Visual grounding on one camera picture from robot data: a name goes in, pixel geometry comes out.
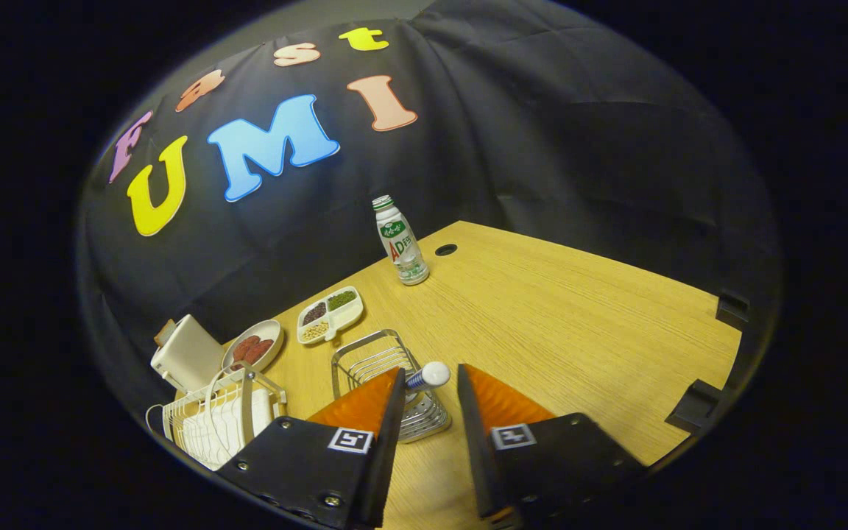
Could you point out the toast slice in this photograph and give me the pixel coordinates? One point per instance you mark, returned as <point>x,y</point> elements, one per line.
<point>164,333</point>

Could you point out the pile of dark beans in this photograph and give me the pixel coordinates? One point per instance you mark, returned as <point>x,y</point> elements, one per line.
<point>314,313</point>

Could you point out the black table edge clamp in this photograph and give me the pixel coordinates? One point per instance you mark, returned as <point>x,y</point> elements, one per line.
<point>733,311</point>
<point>693,406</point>

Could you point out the black backdrop cloth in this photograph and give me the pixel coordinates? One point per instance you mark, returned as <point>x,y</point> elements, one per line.
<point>542,132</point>

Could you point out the white drip tray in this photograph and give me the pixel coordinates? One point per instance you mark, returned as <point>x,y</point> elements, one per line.
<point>262,414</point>

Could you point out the pile of green beans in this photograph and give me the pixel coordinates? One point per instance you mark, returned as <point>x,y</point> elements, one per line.
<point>341,299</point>

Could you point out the white drink bottle green label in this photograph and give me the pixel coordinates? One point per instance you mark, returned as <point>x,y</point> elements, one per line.
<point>398,243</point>

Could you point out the white divided dish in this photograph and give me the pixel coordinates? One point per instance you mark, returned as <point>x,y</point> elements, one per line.
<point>348,315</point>

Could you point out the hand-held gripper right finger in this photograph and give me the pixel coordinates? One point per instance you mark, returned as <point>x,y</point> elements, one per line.
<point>477,456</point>

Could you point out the pile of soybeans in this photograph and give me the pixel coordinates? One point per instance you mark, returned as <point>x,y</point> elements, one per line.
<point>313,332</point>

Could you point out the red meat slice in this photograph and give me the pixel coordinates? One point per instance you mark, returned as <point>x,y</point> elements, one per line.
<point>260,350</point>
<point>244,347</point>

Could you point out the beige round plate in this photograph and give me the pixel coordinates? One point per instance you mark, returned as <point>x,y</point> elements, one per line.
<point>274,330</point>

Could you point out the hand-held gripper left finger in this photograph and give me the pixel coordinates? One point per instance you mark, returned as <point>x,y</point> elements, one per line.
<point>387,449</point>

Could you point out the white toaster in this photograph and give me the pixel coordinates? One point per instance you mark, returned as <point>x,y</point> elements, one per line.
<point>188,357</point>

